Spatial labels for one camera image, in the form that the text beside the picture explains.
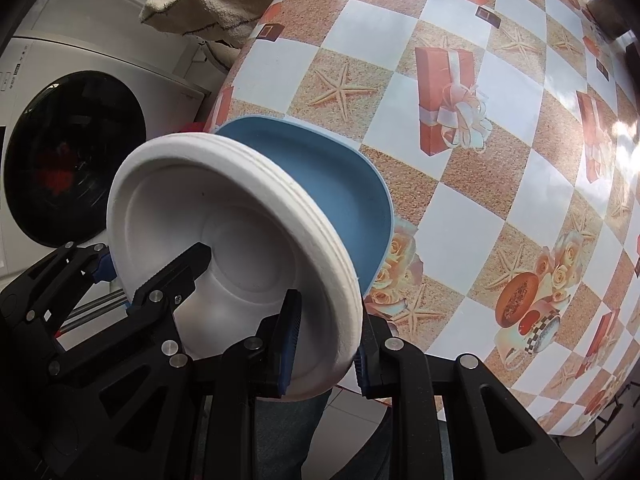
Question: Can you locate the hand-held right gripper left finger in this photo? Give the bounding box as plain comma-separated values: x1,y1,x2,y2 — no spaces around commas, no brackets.
60,289,302,480

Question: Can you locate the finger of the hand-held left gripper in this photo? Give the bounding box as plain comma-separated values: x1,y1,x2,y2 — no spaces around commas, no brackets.
47,242,211,386
0,241,115,328

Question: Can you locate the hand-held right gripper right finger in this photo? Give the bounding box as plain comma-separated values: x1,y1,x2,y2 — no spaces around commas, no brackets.
354,312,583,480

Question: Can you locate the blue plate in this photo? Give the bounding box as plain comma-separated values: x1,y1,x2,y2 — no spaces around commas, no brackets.
214,115,396,301

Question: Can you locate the person's jeans leg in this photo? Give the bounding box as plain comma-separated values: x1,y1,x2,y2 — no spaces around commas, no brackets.
252,390,331,480

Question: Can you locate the white washing machine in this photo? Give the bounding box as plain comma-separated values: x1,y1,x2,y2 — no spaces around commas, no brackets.
0,35,213,281

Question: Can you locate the checkered printed tablecloth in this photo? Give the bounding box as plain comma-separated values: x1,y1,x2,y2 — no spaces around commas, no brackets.
201,0,640,436

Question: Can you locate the beige towel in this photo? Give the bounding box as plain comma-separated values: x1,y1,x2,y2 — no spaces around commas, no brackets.
139,0,286,48

